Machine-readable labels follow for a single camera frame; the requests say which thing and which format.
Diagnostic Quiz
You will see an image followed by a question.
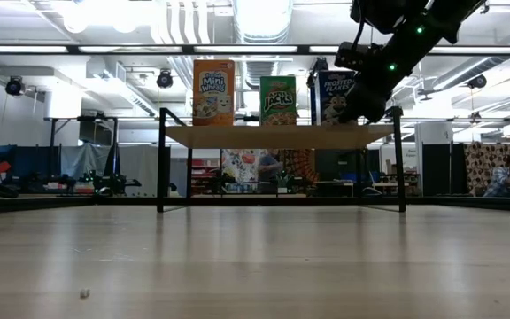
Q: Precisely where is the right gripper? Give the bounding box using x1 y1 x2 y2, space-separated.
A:
337 73 396 124

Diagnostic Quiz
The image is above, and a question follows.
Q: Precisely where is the blue Frosted Flakes box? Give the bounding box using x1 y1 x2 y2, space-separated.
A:
310 69 357 127

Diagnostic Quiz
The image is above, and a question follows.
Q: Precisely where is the green Apple Jacks box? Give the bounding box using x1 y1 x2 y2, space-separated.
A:
259 75 298 127

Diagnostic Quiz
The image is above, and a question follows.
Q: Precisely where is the orange Frosted Mini Wheats box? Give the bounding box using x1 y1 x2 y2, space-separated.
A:
192 58 236 127

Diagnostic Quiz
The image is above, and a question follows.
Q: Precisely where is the black computer monitor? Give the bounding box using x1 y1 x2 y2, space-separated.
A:
315 149 359 182

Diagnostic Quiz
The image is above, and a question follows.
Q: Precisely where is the orange mandala tapestry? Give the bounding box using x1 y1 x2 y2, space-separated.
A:
281 149 319 183

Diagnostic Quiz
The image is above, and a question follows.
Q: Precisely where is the white cabinet with black panel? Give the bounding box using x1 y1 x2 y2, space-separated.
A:
415 121 454 197

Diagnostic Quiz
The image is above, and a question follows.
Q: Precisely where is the small potted plant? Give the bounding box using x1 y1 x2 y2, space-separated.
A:
275 170 295 195

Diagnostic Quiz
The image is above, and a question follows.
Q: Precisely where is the grey air vent grille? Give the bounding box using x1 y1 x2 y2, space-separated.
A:
244 60 280 89

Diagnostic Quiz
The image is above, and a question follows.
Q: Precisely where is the floral patterned cloth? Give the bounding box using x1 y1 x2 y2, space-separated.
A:
221 149 260 183

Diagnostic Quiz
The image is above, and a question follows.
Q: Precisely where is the LED light bar beam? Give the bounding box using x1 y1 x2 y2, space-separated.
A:
0 43 510 58

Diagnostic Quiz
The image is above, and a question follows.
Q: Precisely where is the brown heart patterned cloth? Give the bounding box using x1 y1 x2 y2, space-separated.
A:
463 141 510 198

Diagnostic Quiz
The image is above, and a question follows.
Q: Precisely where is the red storage rack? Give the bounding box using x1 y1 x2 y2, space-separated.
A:
191 158 221 196

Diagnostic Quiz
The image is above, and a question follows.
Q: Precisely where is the grey tarp cloth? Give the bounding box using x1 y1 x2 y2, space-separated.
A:
58 143 115 179

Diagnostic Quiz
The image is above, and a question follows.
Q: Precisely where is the blue partition panel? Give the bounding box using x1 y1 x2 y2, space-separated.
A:
0 144 61 195

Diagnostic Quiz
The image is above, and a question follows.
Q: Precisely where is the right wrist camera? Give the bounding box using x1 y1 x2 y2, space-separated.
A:
334 41 374 71

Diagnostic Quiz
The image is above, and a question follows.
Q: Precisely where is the wooden shelf with black frame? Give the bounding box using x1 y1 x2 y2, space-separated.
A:
156 105 407 214

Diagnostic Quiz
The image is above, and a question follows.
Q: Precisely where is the round silver air duct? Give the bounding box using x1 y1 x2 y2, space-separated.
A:
232 0 295 45

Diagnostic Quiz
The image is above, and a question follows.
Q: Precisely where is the white rectangular air duct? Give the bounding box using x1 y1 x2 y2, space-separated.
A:
84 60 159 118

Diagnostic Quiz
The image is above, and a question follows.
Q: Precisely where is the black table edge rail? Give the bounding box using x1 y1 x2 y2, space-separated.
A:
0 193 510 217

